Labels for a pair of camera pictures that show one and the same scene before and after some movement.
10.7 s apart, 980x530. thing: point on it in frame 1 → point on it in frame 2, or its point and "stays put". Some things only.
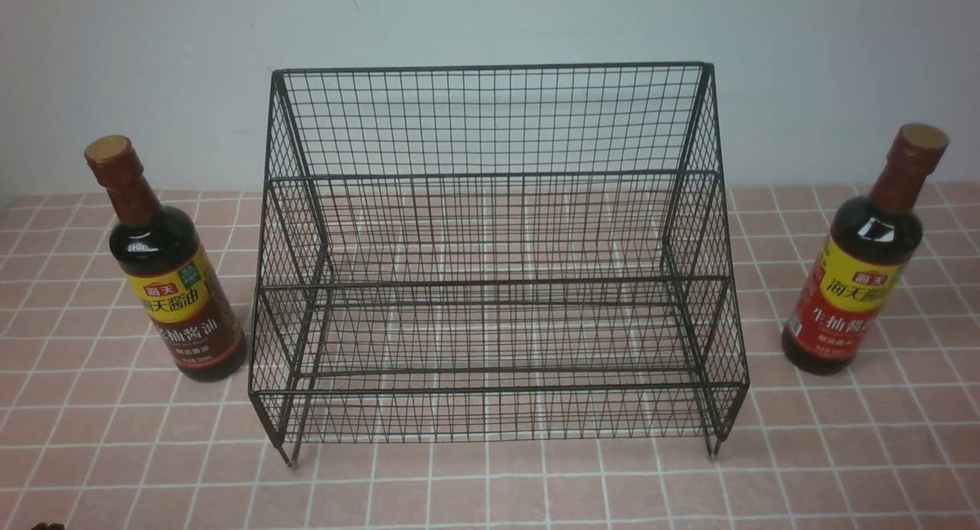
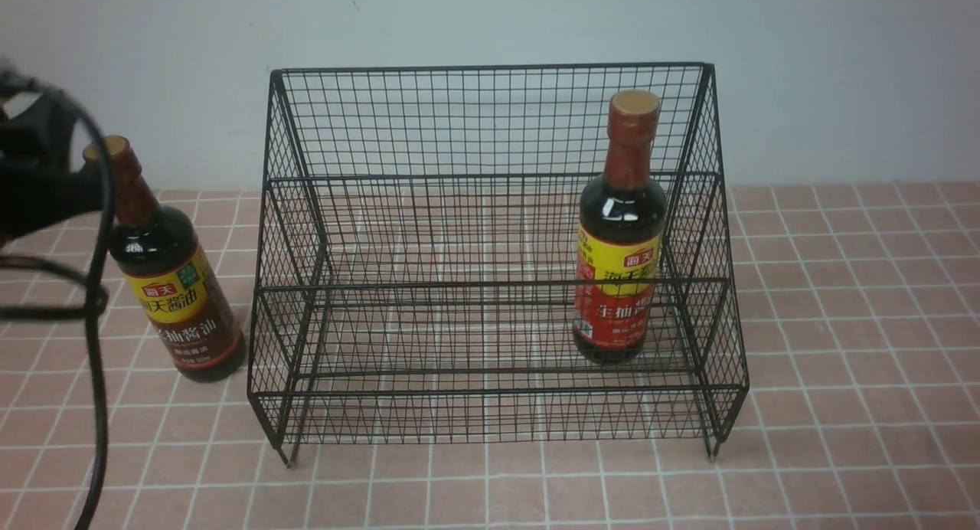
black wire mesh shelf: [497, 254] stays put
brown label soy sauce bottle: [161, 249] stays put
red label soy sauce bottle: [861, 259] → [622, 236]
